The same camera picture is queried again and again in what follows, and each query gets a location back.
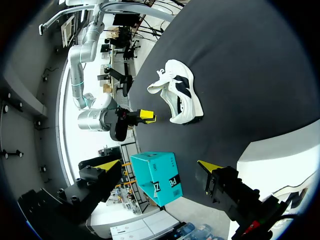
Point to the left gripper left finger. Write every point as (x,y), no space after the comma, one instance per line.
(92,185)

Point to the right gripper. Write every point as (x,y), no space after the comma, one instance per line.
(118,125)

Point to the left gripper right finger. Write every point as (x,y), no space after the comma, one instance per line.
(227,185)

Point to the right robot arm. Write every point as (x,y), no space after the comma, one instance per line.
(76,62)

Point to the white and black sneaker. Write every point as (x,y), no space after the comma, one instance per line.
(186,102)

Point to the teal cardboard box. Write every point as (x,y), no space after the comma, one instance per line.
(162,172)

